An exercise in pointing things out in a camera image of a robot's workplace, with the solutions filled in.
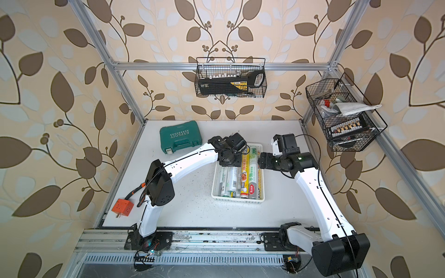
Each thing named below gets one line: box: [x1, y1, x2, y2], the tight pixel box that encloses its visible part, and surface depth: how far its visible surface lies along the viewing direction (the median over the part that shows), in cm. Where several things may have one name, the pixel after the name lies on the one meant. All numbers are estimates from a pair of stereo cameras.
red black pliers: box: [124, 182, 147, 200], surface depth 91 cm
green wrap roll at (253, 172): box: [249, 145, 258, 200], surface depth 87 cm
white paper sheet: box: [332, 102, 382, 116], surface depth 63 cm
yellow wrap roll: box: [240, 147, 250, 199], surface depth 85 cm
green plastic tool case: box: [159, 120, 203, 155], surface depth 110 cm
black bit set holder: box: [327, 116, 369, 139], surface depth 69 cm
